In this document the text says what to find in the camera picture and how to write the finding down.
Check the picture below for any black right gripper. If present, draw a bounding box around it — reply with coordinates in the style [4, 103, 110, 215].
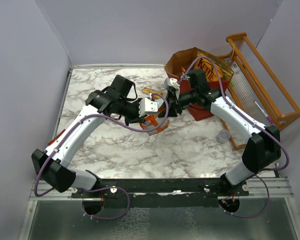
[158, 89, 198, 118]

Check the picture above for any small red snack packet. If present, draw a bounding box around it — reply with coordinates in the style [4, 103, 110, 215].
[47, 135, 60, 146]

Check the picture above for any gold kettle chips bag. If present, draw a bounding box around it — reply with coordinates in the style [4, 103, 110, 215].
[214, 56, 235, 82]

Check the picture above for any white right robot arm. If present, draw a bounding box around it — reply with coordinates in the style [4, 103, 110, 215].
[164, 69, 281, 196]

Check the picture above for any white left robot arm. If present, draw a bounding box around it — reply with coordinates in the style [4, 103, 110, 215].
[31, 75, 144, 198]

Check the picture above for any red brown paper bag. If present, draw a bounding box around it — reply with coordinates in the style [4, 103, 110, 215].
[164, 46, 235, 121]

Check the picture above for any yellow M&M's packet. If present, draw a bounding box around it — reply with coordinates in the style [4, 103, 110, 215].
[141, 86, 163, 95]

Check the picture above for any small purple lidded cup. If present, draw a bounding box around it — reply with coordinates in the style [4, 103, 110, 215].
[215, 129, 231, 144]

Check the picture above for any orange wooden rack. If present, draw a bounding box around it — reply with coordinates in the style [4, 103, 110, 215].
[218, 32, 300, 151]

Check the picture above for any pink white marker pen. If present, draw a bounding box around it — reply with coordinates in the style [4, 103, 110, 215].
[253, 100, 274, 124]

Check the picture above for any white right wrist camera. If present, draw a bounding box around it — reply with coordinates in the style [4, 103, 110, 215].
[163, 77, 180, 91]

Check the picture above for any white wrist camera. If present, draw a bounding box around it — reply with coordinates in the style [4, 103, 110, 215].
[163, 77, 180, 91]
[138, 98, 158, 117]

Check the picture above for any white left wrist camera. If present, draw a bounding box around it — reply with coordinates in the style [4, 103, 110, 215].
[138, 98, 158, 117]

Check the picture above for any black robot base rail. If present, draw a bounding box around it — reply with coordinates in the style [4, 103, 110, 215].
[71, 177, 249, 209]

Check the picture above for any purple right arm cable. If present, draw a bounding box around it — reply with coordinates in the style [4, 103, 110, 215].
[177, 56, 290, 219]

